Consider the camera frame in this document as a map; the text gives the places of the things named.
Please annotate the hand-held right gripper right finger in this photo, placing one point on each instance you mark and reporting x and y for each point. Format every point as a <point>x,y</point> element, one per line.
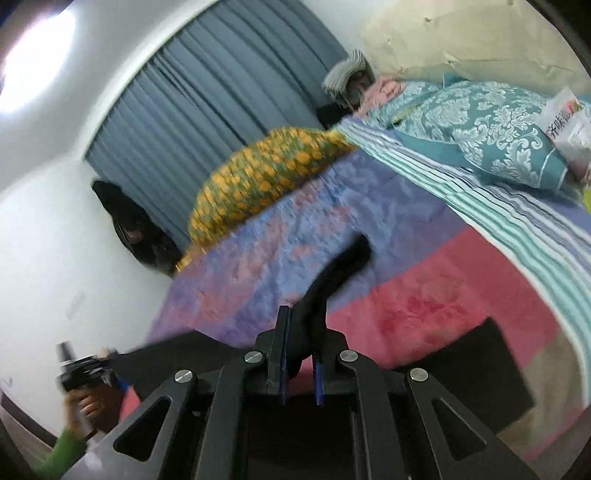
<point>318,378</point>

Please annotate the white snack packet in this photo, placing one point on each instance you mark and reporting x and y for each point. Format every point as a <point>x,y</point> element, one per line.
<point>570,129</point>

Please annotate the dark hanging clothes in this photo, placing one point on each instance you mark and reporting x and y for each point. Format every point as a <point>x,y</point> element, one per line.
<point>138,230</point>

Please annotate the teal white striped sheet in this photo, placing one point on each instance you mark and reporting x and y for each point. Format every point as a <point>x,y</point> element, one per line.
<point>508,221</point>

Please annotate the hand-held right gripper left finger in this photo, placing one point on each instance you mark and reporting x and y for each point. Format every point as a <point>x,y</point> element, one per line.
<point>282,355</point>

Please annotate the black pants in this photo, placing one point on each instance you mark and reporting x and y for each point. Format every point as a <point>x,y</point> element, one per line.
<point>480,364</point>

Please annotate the green pillow with orange flowers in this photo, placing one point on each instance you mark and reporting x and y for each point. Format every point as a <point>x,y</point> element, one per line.
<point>268,170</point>

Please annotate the teal patterned blanket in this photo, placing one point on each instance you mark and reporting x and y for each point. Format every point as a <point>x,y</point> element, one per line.
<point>485,124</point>

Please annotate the grey knit cloth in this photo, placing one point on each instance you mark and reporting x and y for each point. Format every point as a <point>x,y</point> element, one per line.
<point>344,69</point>

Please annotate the ceiling light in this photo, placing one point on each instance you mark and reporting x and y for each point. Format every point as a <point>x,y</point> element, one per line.
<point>32,60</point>

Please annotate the pink cloth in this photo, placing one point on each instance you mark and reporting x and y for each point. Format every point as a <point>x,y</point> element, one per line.
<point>381,92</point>

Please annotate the person's left hand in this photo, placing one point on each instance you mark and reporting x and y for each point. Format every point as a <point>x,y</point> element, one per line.
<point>94,410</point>

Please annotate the grey-blue curtain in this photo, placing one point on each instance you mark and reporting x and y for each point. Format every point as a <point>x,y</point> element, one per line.
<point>207,83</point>

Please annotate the pink and purple floral blanket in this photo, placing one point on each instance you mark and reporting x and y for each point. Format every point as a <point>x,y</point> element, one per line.
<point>415,300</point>

